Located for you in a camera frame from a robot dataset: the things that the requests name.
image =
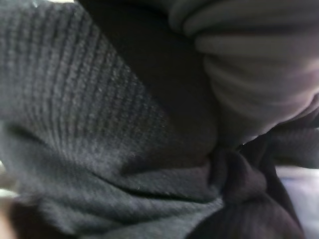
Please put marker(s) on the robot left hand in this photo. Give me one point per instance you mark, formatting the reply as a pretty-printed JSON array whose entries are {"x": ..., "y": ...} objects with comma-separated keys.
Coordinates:
[{"x": 74, "y": 104}]

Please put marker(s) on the grey striped garment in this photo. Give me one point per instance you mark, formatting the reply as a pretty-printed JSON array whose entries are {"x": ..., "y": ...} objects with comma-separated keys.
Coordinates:
[{"x": 256, "y": 74}]

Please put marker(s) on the black garment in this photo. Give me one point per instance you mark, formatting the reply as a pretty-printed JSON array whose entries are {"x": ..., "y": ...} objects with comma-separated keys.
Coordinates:
[{"x": 249, "y": 189}]

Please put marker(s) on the white sheet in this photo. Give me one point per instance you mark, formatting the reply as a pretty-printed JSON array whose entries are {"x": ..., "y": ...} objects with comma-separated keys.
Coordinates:
[{"x": 302, "y": 199}]

